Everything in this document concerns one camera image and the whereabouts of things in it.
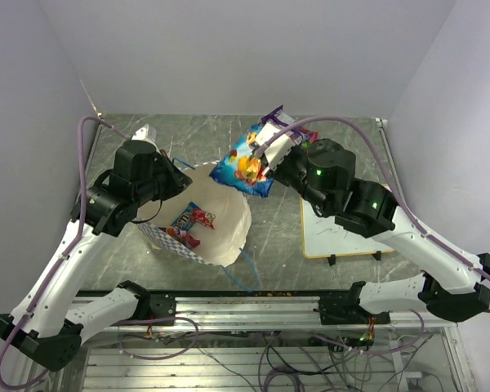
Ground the red white snack bag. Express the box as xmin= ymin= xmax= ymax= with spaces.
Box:
xmin=301 ymin=130 xmax=319 ymax=149

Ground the brown m&m's packet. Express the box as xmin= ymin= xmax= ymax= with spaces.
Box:
xmin=171 ymin=202 xmax=199 ymax=231

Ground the blue candy bag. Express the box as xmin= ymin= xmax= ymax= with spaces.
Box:
xmin=209 ymin=124 xmax=274 ymax=198

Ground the purple snack packet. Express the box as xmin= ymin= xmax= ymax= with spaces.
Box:
xmin=261 ymin=105 xmax=309 ymax=145

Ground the purple candy packet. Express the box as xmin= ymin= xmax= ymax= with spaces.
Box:
xmin=164 ymin=226 xmax=201 ymax=250

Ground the blue checkered paper bag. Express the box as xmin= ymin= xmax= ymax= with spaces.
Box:
xmin=130 ymin=158 xmax=262 ymax=293

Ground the small red snack packet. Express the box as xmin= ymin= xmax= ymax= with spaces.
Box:
xmin=190 ymin=208 xmax=216 ymax=229

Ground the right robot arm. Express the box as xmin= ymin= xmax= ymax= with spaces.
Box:
xmin=261 ymin=139 xmax=490 ymax=323

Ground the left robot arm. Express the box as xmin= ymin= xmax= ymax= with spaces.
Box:
xmin=0 ymin=140 xmax=192 ymax=372

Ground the small whiteboard with writing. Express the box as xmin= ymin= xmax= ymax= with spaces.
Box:
xmin=300 ymin=198 xmax=394 ymax=259

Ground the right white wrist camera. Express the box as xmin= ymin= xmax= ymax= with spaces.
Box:
xmin=254 ymin=122 xmax=296 ymax=176

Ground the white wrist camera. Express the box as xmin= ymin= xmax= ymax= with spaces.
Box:
xmin=131 ymin=124 xmax=158 ymax=150
xmin=254 ymin=122 xmax=296 ymax=176

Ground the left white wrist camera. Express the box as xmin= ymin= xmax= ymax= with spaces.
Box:
xmin=131 ymin=124 xmax=158 ymax=150

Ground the aluminium rail frame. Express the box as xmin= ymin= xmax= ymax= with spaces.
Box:
xmin=51 ymin=118 xmax=474 ymax=392

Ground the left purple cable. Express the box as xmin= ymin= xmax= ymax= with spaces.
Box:
xmin=0 ymin=116 xmax=127 ymax=389

